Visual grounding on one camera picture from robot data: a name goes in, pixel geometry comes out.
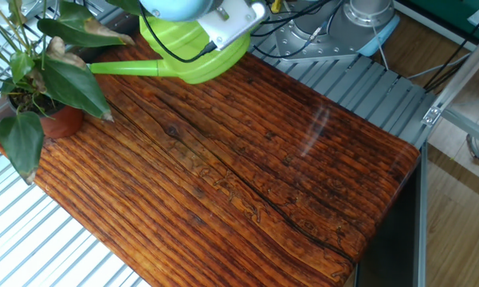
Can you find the aluminium profile frame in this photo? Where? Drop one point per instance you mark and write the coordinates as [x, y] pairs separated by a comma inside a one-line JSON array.
[[462, 68]]

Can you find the green board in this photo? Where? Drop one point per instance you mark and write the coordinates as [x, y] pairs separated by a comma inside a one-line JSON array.
[[442, 10]]

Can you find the green plastic watering can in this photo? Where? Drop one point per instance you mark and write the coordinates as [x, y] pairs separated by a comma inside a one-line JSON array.
[[191, 68]]

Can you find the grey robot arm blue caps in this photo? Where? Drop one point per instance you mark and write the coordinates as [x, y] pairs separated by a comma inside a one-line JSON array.
[[231, 20]]

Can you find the yellow connector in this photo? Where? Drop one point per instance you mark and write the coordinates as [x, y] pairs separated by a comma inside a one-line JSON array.
[[277, 6]]

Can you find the terracotta plant pot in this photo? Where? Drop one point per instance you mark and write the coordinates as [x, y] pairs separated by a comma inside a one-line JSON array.
[[63, 123]]

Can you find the silver robot mounting plate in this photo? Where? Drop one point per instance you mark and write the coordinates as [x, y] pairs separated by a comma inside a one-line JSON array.
[[303, 45]]

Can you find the green leafy plant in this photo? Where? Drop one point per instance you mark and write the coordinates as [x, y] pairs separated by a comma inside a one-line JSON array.
[[71, 83]]

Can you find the wood grain board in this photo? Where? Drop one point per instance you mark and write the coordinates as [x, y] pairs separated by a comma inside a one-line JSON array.
[[263, 179]]

